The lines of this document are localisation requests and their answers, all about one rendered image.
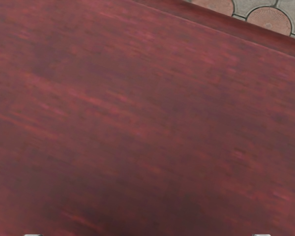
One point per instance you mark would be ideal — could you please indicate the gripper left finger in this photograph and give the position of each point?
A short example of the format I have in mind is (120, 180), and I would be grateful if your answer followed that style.
(33, 235)

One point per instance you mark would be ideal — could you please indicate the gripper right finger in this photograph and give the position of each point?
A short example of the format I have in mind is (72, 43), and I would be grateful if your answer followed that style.
(261, 235)

